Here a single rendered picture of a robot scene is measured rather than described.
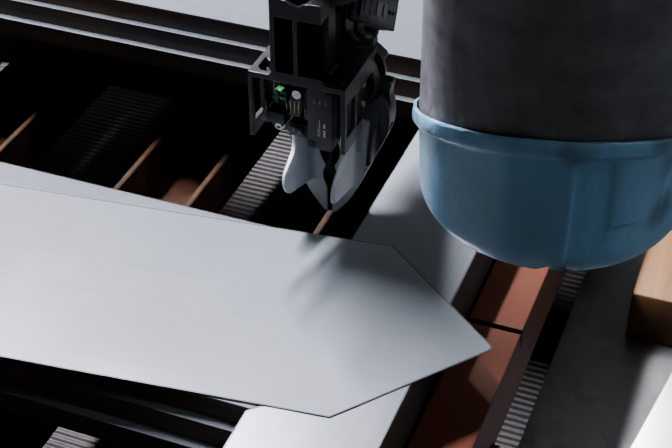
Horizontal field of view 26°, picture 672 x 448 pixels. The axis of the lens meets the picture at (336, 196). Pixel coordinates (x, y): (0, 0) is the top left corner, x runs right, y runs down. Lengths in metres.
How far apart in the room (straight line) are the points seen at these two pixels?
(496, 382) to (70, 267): 0.31
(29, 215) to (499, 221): 0.77
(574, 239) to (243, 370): 0.60
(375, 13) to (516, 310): 0.24
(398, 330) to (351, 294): 0.05
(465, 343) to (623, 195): 0.62
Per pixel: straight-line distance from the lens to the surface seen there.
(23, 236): 1.09
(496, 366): 1.03
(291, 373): 0.96
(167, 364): 0.97
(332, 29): 0.96
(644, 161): 0.36
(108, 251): 1.07
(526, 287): 1.10
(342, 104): 0.96
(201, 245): 1.06
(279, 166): 1.69
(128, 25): 1.38
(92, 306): 1.02
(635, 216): 0.38
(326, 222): 1.32
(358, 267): 1.04
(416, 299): 1.01
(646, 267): 1.29
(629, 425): 1.21
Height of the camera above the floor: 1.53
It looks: 36 degrees down
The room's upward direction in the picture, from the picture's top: straight up
